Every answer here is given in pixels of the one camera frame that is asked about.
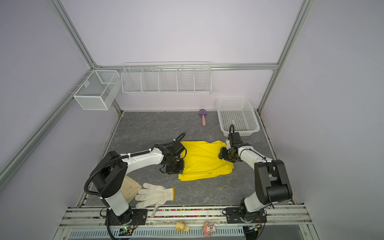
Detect white plastic perforated basket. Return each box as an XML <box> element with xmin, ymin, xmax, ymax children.
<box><xmin>216</xmin><ymin>97</ymin><xmax>260</xmax><ymax>137</ymax></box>

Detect beige leather work glove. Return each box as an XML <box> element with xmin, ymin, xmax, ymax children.
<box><xmin>121</xmin><ymin>176</ymin><xmax>143</xmax><ymax>203</ymax></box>

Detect pink white plush toy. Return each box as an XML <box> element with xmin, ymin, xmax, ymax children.
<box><xmin>203</xmin><ymin>222</ymin><xmax>216</xmax><ymax>238</ymax></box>

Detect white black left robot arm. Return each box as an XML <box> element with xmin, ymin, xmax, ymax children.
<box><xmin>84</xmin><ymin>133</ymin><xmax>187</xmax><ymax>225</ymax></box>

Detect aluminium front mounting rail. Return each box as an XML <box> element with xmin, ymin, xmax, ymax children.
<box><xmin>54</xmin><ymin>205</ymin><xmax>319</xmax><ymax>240</ymax></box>

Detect white knitted work glove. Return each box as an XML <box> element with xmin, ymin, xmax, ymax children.
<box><xmin>135</xmin><ymin>183</ymin><xmax>175</xmax><ymax>218</ymax></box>

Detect aluminium frame bar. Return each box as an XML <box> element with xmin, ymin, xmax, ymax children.
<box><xmin>98</xmin><ymin>62</ymin><xmax>279</xmax><ymax>71</ymax></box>
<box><xmin>1</xmin><ymin>69</ymin><xmax>93</xmax><ymax>191</ymax></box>

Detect small white mesh wire box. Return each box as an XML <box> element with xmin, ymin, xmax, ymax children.
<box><xmin>74</xmin><ymin>70</ymin><xmax>122</xmax><ymax>111</ymax></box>

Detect long white wire rack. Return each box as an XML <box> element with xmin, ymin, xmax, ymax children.
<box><xmin>121</xmin><ymin>62</ymin><xmax>212</xmax><ymax>94</ymax></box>

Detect aluminium frame corner post right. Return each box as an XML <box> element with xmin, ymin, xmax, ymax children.
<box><xmin>257</xmin><ymin>0</ymin><xmax>315</xmax><ymax>114</ymax></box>

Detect yellow duck toy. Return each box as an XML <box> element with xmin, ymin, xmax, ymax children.
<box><xmin>176</xmin><ymin>221</ymin><xmax>190</xmax><ymax>232</ymax></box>

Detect aluminium frame corner post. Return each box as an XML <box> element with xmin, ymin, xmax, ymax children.
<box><xmin>47</xmin><ymin>0</ymin><xmax>99</xmax><ymax>70</ymax></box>
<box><xmin>257</xmin><ymin>0</ymin><xmax>315</xmax><ymax>114</ymax></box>

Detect yellow trousers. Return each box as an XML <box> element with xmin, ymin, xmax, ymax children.
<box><xmin>179</xmin><ymin>141</ymin><xmax>234</xmax><ymax>182</ymax></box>

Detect aluminium frame corner post left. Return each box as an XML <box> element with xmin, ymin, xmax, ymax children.
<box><xmin>47</xmin><ymin>0</ymin><xmax>99</xmax><ymax>70</ymax></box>

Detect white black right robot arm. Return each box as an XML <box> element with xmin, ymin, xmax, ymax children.
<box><xmin>219</xmin><ymin>124</ymin><xmax>293</xmax><ymax>223</ymax></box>

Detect aluminium frame left side bar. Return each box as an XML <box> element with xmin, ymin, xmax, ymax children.
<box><xmin>1</xmin><ymin>69</ymin><xmax>93</xmax><ymax>191</ymax></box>

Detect aluminium frame back top bar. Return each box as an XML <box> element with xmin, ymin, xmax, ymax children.
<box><xmin>98</xmin><ymin>62</ymin><xmax>279</xmax><ymax>71</ymax></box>

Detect purple pink hair brush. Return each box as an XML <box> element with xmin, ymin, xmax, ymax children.
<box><xmin>199</xmin><ymin>109</ymin><xmax>208</xmax><ymax>127</ymax></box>

